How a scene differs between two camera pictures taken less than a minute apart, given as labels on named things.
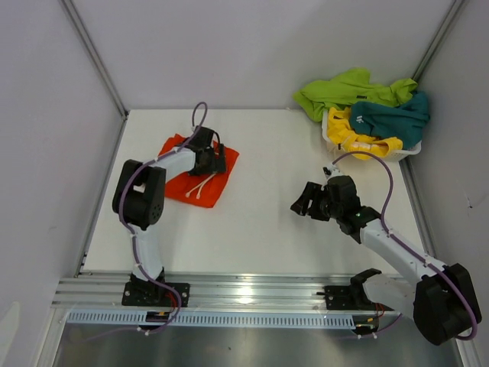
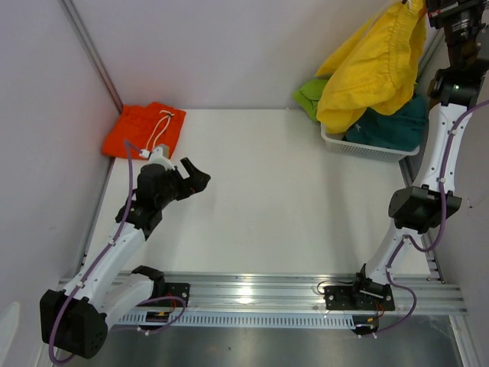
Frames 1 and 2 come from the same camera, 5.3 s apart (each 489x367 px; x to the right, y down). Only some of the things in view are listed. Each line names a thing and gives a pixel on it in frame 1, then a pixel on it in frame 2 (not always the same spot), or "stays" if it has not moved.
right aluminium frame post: [437, 39] stays
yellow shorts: [340, 131] -> [378, 69]
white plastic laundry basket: [393, 157] stays
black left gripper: [217, 166] -> [197, 180]
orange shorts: [198, 189] -> [145, 127]
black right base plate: [341, 297] stays
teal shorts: [406, 121] stays
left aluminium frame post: [93, 54] stays
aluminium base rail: [210, 291] stays
